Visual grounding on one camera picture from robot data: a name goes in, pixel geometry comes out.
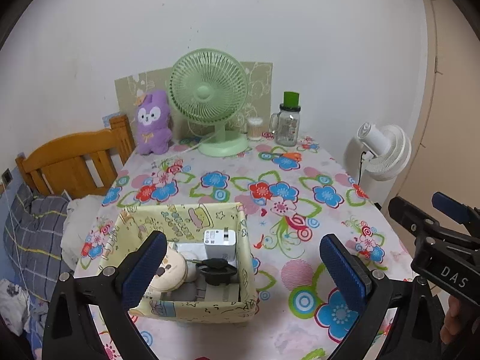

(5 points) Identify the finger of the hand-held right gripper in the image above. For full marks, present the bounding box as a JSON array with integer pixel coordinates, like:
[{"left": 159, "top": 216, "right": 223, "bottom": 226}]
[
  {"left": 431, "top": 192, "right": 480, "bottom": 233},
  {"left": 388, "top": 196, "right": 443, "bottom": 241}
]

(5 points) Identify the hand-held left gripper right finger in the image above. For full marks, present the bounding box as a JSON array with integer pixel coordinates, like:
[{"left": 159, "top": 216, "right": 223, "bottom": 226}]
[{"left": 319, "top": 233, "right": 447, "bottom": 360}]

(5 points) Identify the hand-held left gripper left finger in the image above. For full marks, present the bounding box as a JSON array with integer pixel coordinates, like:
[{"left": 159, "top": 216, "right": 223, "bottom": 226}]
[{"left": 42, "top": 230, "right": 168, "bottom": 360}]

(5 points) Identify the round cream cartoon tin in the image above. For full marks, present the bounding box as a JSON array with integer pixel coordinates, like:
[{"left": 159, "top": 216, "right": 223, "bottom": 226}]
[{"left": 144, "top": 249, "right": 188, "bottom": 292}]

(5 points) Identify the yellow cartoon print storage box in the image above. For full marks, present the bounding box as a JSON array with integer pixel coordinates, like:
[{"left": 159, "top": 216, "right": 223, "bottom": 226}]
[{"left": 97, "top": 202, "right": 259, "bottom": 325}]

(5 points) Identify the black key with round fob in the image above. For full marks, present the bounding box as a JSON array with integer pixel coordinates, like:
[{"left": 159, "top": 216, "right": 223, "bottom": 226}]
[{"left": 195, "top": 258, "right": 238, "bottom": 286}]

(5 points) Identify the white charger with plug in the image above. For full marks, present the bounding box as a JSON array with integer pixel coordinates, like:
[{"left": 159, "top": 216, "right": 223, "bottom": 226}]
[{"left": 203, "top": 229, "right": 237, "bottom": 267}]

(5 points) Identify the white cube power adapter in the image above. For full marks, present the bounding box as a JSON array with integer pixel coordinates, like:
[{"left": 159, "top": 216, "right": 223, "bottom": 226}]
[{"left": 195, "top": 283, "right": 241, "bottom": 302}]

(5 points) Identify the person's right hand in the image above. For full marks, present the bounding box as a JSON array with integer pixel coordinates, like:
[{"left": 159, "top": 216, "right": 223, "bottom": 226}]
[{"left": 443, "top": 295, "right": 469, "bottom": 345}]

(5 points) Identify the white standing fan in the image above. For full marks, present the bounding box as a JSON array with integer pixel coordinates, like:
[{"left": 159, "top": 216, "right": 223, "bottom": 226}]
[{"left": 344, "top": 122, "right": 412, "bottom": 203}]

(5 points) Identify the white cloth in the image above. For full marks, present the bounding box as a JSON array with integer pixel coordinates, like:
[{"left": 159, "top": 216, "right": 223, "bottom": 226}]
[{"left": 61, "top": 195, "right": 106, "bottom": 271}]

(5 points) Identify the beige door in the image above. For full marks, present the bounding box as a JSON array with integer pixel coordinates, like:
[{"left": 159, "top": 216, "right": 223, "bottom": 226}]
[{"left": 390, "top": 0, "right": 480, "bottom": 211}]

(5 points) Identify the blue patterned bed sheet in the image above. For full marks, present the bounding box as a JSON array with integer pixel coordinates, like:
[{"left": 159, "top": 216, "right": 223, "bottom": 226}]
[{"left": 0, "top": 277, "right": 49, "bottom": 360}]

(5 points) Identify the wooden bed headboard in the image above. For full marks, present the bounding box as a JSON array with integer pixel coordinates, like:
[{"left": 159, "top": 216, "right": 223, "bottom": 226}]
[{"left": 15, "top": 114, "right": 136, "bottom": 199}]

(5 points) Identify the purple plush toy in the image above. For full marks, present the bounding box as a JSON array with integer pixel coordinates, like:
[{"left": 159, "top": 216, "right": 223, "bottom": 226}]
[{"left": 134, "top": 90, "right": 174, "bottom": 155}]

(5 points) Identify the glass jar with green lid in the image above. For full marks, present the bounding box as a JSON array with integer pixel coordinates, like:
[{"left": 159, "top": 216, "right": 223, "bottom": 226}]
[{"left": 269, "top": 91, "right": 302, "bottom": 146}]

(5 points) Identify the clear cotton swab jar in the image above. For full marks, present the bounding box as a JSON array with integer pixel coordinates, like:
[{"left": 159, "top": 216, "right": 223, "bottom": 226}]
[{"left": 247, "top": 117, "right": 264, "bottom": 141}]

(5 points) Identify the green desk fan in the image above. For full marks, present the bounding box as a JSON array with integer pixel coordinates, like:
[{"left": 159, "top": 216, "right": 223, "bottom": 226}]
[{"left": 169, "top": 48, "right": 249, "bottom": 157}]

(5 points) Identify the white fan cable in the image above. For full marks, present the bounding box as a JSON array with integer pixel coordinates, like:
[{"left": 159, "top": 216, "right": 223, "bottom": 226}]
[{"left": 165, "top": 142, "right": 203, "bottom": 154}]

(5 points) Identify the beige patterned wall panel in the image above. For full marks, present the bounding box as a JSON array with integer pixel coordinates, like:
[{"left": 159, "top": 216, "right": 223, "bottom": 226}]
[{"left": 114, "top": 61, "right": 273, "bottom": 147}]

